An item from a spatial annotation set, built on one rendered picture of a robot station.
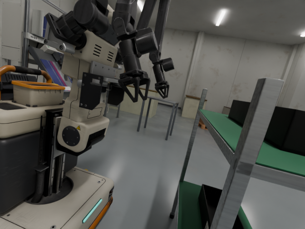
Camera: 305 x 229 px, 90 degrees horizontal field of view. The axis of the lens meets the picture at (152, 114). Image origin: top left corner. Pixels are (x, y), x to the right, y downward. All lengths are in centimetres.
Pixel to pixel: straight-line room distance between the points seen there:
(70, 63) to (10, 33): 214
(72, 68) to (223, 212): 80
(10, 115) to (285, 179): 96
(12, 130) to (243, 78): 991
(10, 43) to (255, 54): 996
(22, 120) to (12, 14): 220
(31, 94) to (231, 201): 96
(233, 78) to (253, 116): 967
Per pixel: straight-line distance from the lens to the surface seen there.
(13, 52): 292
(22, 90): 105
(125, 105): 532
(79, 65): 85
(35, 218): 111
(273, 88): 33
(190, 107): 675
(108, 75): 89
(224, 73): 989
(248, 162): 34
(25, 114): 95
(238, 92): 1005
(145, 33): 56
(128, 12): 59
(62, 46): 70
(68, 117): 86
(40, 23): 281
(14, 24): 295
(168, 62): 95
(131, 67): 54
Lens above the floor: 105
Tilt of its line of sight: 11 degrees down
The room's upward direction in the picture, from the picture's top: 12 degrees clockwise
